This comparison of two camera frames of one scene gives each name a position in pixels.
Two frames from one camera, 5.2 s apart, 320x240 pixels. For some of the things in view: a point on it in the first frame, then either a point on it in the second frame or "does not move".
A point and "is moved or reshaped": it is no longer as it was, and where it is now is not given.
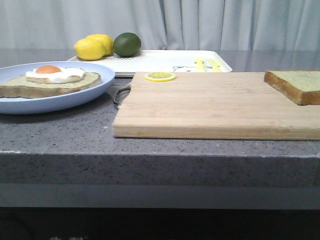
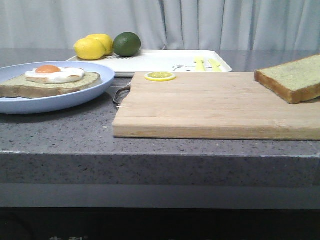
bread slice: [301, 86] is moved or reshaped
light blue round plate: [19, 105] does not move
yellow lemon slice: [160, 76] does not move
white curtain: [163, 24] does not move
